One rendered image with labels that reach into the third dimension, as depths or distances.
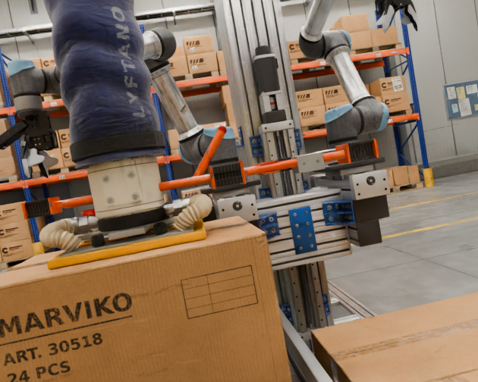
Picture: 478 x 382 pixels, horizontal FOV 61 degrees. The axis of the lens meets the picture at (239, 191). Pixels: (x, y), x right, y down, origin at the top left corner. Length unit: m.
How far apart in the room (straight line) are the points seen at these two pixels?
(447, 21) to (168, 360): 11.63
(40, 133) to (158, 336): 0.73
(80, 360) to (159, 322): 0.17
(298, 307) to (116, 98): 1.17
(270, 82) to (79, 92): 0.92
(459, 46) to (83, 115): 11.49
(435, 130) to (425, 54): 1.90
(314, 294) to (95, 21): 1.32
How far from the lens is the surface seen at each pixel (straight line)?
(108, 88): 0.97
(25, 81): 1.37
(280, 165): 1.02
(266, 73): 1.71
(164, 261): 0.84
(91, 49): 0.99
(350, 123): 1.67
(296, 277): 1.75
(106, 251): 0.92
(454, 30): 12.15
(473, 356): 1.19
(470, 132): 11.90
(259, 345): 0.91
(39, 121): 1.36
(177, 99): 1.63
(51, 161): 1.42
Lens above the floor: 1.09
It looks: 3 degrees down
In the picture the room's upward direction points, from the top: 10 degrees counter-clockwise
